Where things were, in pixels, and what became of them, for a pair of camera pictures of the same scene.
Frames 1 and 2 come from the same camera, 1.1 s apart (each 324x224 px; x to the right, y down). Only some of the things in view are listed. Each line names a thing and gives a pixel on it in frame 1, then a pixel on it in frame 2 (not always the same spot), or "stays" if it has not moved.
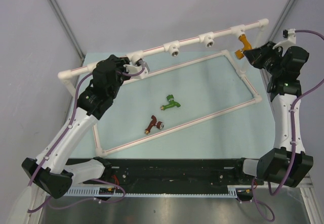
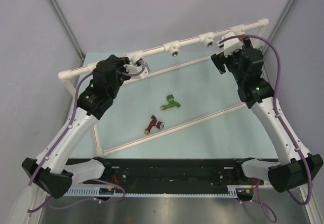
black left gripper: x=120 y=61 stays
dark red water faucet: x=158 y=124 stays
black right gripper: x=257 y=55 → x=220 y=59
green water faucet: x=170 y=98 stays
